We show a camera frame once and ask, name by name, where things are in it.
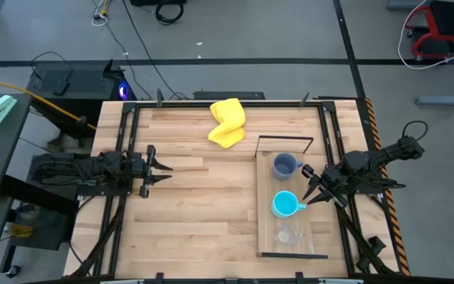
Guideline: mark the grey tape roll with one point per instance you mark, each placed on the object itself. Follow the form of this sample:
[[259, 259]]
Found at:
[[28, 206]]

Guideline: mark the blue-grey ceramic mug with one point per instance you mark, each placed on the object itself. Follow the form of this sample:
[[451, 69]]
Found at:
[[284, 165]]

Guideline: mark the black aluminium table frame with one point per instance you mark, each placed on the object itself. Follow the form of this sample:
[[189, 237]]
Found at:
[[227, 104]]

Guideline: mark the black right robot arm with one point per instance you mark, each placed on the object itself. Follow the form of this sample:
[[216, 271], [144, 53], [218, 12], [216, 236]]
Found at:
[[361, 161]]

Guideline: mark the grey metal base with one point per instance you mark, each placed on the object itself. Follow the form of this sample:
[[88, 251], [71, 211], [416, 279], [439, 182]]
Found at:
[[447, 100], [404, 6]]

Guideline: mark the teal ceramic mug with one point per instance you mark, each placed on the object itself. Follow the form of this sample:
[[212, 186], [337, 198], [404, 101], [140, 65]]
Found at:
[[286, 204]]

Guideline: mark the clear glass cup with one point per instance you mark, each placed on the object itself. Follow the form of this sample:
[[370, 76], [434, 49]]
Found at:
[[288, 236]]

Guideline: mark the black computer tower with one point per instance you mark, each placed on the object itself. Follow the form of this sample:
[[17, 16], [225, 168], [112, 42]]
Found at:
[[85, 83]]

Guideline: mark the mint green stapler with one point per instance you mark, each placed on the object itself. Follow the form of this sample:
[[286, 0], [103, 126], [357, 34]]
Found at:
[[0, 108]]

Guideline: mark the red and black stool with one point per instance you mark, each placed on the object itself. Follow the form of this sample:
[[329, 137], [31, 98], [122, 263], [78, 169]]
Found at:
[[447, 17]]

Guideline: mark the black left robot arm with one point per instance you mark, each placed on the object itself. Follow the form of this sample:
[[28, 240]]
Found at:
[[105, 165]]

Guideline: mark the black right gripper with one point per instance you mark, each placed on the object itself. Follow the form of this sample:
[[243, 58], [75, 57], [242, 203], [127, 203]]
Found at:
[[331, 181]]

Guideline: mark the small black adapter box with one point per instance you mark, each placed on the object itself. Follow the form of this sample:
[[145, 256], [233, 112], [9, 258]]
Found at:
[[60, 88]]

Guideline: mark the yellow folded cloth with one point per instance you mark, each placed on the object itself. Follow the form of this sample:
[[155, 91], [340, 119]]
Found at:
[[229, 118]]

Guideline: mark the black equipment box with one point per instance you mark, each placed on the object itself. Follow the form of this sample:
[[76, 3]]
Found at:
[[148, 2]]

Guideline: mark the black cart shelf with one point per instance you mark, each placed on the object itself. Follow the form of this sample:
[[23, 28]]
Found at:
[[53, 232]]

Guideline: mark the wooden tray with black frame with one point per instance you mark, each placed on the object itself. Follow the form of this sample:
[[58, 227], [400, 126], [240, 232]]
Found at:
[[266, 236]]

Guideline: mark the black caster wheel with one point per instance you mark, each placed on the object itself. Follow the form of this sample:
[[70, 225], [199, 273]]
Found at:
[[13, 271]]

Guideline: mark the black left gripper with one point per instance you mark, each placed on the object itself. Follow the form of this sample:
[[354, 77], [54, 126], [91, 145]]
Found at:
[[142, 169]]

